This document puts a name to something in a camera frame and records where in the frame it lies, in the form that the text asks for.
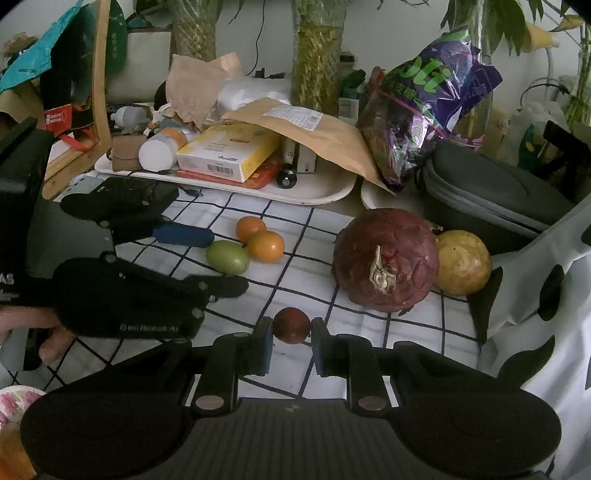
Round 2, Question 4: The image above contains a flat red box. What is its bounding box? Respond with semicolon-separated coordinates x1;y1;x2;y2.
178;159;282;190

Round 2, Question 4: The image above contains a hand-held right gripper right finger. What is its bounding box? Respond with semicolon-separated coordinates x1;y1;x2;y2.
311;316;453;414

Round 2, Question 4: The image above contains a purple snack bag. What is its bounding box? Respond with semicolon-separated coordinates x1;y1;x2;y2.
358;25;504;192

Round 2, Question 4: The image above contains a brown small pouch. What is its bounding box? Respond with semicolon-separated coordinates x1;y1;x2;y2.
111;135;148;172

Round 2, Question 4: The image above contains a large dark red pomegranate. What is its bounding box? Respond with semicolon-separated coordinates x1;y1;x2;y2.
331;208;440;312

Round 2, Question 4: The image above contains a yellow green woven vase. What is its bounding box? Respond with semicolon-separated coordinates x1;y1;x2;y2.
292;0;348;116

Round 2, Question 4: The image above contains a green leafy plant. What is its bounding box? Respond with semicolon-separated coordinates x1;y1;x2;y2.
441;0;591;125

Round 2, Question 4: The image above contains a wooden chair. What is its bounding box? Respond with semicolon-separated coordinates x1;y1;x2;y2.
46;0;114;183

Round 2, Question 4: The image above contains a cow print blanket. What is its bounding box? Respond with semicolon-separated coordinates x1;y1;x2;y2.
475;203;591;480

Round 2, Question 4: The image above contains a white tray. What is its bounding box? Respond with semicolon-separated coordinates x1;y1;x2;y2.
95;157;357;206

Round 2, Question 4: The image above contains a white floral plate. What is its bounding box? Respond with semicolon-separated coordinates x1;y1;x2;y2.
0;386;48;432

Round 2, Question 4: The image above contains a black cable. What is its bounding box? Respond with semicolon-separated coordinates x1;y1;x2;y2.
131;168;204;199

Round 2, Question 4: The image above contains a yellow white box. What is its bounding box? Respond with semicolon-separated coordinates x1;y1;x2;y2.
176;122;282;183

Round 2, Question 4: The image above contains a small dark red fruit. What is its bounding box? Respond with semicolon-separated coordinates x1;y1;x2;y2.
273;307;311;343

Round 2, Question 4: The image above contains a teal bag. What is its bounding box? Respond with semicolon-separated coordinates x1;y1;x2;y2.
0;0;86;93

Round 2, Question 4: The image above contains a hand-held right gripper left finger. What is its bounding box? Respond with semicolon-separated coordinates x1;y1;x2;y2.
139;318;275;414

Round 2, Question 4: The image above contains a yellow round fruit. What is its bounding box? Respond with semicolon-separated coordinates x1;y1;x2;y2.
434;230;493;296

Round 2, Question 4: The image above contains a crumpled brown paper bag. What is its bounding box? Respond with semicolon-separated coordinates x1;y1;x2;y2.
165;53;245;132

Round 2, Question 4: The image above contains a small orange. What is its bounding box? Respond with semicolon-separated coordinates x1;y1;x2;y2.
235;216;267;244
247;231;285;264

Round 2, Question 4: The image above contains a brown paper envelope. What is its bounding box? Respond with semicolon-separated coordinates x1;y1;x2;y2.
222;98;393;195

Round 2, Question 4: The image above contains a person's left hand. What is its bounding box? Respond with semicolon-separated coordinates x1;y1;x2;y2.
0;307;75;363

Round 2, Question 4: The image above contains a white storage bin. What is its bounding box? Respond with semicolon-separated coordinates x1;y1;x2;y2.
108;30;176;104

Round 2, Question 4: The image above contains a grey zip case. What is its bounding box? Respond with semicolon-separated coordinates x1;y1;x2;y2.
422;141;578;254

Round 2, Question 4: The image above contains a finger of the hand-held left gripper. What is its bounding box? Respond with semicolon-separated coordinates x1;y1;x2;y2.
60;178;215;248
52;253;250;343

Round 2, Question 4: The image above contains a white black checked cloth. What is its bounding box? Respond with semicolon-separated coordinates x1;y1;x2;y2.
0;185;490;402

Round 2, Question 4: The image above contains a large orange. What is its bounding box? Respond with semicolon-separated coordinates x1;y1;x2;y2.
0;422;37;480

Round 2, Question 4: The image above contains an oval green fruit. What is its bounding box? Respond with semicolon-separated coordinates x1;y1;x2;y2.
205;240;250;276

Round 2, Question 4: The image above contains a white plastic bag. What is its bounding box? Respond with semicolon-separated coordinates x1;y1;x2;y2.
217;76;294;116

